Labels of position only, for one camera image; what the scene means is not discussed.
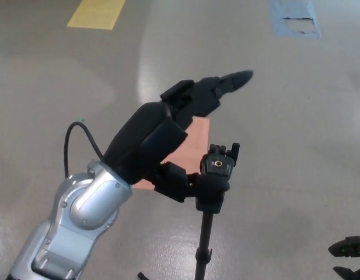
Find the yellow paper sheet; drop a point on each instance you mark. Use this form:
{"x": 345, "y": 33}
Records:
{"x": 95, "y": 14}

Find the orange paper sheet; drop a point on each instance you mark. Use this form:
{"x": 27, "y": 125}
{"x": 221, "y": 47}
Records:
{"x": 200, "y": 137}

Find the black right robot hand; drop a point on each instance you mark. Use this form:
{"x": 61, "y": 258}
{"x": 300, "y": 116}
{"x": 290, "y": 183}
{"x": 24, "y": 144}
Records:
{"x": 356, "y": 248}

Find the black phone stand tripod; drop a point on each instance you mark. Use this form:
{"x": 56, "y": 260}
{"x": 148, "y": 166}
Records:
{"x": 217, "y": 172}

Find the torn blue paper sheet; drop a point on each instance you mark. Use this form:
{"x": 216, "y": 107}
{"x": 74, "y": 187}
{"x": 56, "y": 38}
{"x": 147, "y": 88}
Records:
{"x": 280, "y": 20}

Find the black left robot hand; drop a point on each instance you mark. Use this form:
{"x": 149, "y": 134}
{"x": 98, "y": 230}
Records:
{"x": 139, "y": 137}

